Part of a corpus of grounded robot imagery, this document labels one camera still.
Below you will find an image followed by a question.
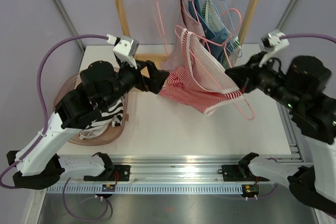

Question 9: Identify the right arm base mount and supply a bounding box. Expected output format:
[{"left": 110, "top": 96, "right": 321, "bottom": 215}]
[{"left": 217, "top": 164, "right": 269, "bottom": 183}]

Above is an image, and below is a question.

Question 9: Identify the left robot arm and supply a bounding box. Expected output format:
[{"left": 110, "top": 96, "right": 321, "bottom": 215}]
[{"left": 6, "top": 60, "right": 169, "bottom": 190}]

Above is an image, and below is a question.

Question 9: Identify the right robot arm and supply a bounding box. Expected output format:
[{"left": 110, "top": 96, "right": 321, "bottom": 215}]
[{"left": 226, "top": 52, "right": 335, "bottom": 215}]

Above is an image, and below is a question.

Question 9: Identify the slotted cable duct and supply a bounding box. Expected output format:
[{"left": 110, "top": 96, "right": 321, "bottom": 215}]
[{"left": 47, "top": 183, "right": 243, "bottom": 195}]

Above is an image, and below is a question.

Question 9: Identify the dusty pink tank top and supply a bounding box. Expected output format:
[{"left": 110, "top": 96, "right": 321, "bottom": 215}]
[{"left": 160, "top": 0, "right": 208, "bottom": 70}]

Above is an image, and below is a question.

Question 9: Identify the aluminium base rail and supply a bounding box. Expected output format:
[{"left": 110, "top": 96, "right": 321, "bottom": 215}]
[{"left": 47, "top": 154, "right": 316, "bottom": 184}]

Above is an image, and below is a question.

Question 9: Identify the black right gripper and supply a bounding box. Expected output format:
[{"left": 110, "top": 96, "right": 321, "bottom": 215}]
[{"left": 226, "top": 51, "right": 301, "bottom": 111}]

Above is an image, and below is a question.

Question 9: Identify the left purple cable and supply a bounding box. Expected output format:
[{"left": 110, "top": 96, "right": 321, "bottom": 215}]
[{"left": 0, "top": 34, "right": 115, "bottom": 221}]

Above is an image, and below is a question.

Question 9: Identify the green white striped tank top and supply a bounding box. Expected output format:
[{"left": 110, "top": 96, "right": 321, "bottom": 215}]
[{"left": 201, "top": 0, "right": 241, "bottom": 69}]

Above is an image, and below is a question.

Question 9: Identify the blue tank top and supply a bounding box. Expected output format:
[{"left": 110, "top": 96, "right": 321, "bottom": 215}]
[{"left": 188, "top": 0, "right": 228, "bottom": 61}]

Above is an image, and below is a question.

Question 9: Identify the red white striped tank top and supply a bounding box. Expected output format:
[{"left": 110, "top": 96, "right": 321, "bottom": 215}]
[{"left": 160, "top": 31, "right": 244, "bottom": 116}]

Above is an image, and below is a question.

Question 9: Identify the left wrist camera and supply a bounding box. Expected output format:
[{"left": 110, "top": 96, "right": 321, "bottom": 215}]
[{"left": 107, "top": 34, "right": 139, "bottom": 69}]

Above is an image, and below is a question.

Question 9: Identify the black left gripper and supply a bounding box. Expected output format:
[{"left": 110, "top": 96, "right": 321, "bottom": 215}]
[{"left": 101, "top": 56, "right": 169, "bottom": 110}]

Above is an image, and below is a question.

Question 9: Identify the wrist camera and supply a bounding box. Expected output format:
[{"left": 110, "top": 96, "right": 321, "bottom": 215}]
[
  {"left": 107, "top": 34, "right": 139, "bottom": 69},
  {"left": 259, "top": 29, "right": 289, "bottom": 67}
]

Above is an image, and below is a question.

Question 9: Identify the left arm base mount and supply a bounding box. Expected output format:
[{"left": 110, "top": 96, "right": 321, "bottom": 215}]
[{"left": 83, "top": 165, "right": 131, "bottom": 182}]

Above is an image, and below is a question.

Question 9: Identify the pink plastic basket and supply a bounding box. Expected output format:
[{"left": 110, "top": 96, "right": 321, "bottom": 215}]
[{"left": 53, "top": 71, "right": 129, "bottom": 146}]

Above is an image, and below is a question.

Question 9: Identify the black white striped tank top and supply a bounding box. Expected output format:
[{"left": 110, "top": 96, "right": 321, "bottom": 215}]
[{"left": 75, "top": 97, "right": 127, "bottom": 145}]

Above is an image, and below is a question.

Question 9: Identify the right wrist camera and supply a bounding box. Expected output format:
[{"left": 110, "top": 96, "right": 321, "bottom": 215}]
[{"left": 259, "top": 29, "right": 289, "bottom": 67}]

